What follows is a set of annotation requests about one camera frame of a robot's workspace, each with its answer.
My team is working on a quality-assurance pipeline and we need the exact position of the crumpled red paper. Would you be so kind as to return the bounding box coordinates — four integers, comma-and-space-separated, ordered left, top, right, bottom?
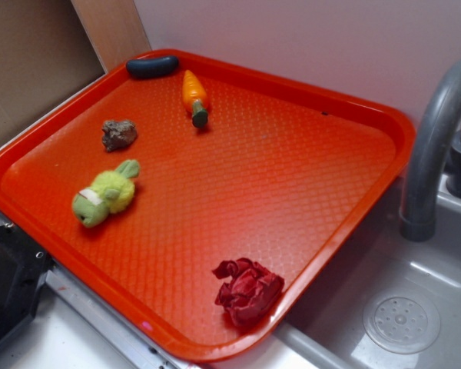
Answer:
212, 258, 285, 327

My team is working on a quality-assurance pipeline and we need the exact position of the orange plastic tray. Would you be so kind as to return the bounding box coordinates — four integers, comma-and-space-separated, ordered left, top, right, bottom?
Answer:
0, 52, 415, 364

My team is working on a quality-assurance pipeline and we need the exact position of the orange toy carrot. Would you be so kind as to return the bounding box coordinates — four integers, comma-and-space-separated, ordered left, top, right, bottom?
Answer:
181, 70, 209, 128

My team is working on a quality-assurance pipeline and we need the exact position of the green plush toy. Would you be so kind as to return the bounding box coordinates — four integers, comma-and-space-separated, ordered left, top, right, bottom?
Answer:
72, 159, 141, 228

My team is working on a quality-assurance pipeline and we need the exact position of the grey brown rock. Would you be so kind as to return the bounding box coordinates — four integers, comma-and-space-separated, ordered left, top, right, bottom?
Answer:
101, 120, 138, 152

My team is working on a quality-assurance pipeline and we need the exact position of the dark blue oblong toy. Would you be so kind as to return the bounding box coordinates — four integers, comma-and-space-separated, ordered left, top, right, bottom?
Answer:
125, 55, 179, 79

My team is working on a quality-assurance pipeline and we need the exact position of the grey toy faucet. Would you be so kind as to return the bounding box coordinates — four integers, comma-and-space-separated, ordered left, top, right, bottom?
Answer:
399, 60, 461, 241

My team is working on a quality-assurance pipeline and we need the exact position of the grey toy sink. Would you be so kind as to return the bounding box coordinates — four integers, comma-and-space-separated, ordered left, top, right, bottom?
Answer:
275, 182, 461, 368

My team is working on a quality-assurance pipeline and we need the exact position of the round sink drain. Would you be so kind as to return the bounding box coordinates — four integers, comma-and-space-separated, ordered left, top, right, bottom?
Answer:
363, 293, 441, 354

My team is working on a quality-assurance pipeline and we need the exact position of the brown cardboard panel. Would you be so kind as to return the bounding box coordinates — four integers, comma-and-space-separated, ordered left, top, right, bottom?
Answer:
0, 1, 104, 147

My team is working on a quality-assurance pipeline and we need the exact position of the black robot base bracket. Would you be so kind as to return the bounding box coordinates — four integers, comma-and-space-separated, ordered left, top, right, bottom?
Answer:
0, 223, 51, 348

